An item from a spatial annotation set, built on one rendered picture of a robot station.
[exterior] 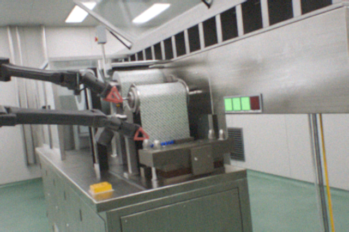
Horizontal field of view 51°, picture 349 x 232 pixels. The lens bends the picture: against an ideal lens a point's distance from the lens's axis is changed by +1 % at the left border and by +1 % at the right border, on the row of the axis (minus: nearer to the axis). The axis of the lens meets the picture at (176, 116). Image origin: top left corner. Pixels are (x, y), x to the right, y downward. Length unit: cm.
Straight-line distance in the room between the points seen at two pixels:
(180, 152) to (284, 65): 55
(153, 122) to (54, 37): 577
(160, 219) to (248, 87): 62
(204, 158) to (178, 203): 22
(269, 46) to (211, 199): 65
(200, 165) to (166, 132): 26
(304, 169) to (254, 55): 342
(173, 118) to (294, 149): 322
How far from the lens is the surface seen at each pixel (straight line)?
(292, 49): 128
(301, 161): 475
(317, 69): 121
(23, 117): 145
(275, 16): 140
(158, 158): 148
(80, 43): 738
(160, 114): 168
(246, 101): 147
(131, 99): 167
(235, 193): 161
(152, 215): 145
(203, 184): 152
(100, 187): 149
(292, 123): 474
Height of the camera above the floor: 124
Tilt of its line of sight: 3 degrees down
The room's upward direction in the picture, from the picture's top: 6 degrees counter-clockwise
